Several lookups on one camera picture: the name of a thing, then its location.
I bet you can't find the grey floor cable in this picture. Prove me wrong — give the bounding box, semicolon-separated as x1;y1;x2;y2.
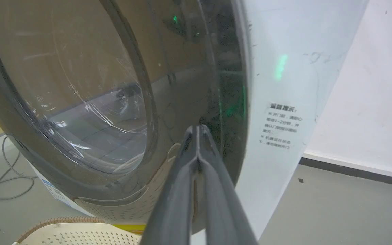
0;136;39;215

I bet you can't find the round glass washing machine door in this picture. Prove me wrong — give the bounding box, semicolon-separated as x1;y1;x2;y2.
0;0;252;235

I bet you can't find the black printed warning label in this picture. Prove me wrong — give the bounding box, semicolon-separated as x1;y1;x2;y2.
259;103;303;151

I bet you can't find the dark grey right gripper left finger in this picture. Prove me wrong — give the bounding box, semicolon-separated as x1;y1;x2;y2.
139;125;200;245

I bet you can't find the white washing machine body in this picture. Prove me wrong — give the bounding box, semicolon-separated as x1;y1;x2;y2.
7;0;370;240

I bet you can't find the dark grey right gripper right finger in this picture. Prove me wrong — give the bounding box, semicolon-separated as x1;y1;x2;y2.
197;125;258;245

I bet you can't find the cream perforated laundry basket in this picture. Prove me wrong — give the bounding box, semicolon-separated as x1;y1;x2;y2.
12;217;142;245

